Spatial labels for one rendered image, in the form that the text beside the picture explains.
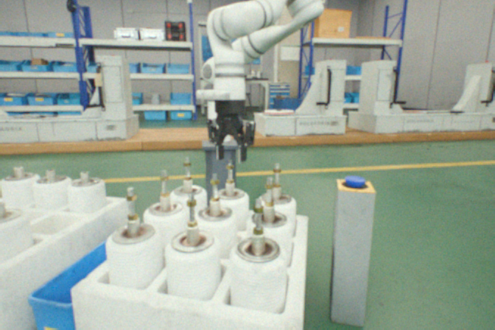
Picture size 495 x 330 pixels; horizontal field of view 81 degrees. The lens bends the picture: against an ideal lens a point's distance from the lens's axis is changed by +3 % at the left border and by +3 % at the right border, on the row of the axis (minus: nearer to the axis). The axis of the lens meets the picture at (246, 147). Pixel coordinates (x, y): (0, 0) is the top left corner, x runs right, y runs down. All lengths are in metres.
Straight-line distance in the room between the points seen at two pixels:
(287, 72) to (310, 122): 4.31
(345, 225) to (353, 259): 0.08
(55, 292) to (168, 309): 0.34
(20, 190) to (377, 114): 2.92
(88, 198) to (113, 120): 1.85
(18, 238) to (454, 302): 1.01
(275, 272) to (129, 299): 0.24
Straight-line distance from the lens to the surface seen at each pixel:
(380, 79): 3.23
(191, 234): 0.53
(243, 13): 0.67
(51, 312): 0.74
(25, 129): 3.00
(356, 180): 0.64
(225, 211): 0.65
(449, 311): 0.92
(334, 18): 6.01
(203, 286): 0.54
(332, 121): 2.94
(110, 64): 2.79
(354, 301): 0.75
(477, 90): 4.13
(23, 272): 0.78
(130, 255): 0.56
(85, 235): 0.88
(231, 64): 0.67
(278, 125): 2.75
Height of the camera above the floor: 0.51
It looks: 11 degrees down
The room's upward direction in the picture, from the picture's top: straight up
